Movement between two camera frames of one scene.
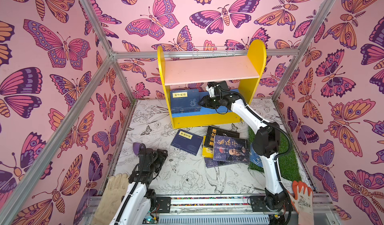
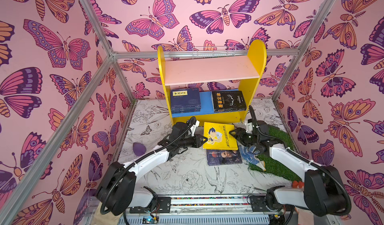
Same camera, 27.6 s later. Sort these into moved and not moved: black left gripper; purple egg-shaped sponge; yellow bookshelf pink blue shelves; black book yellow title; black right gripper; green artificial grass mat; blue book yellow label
Moved: black left gripper; black right gripper; blue book yellow label; black book yellow title
Not moved: purple egg-shaped sponge; yellow bookshelf pink blue shelves; green artificial grass mat
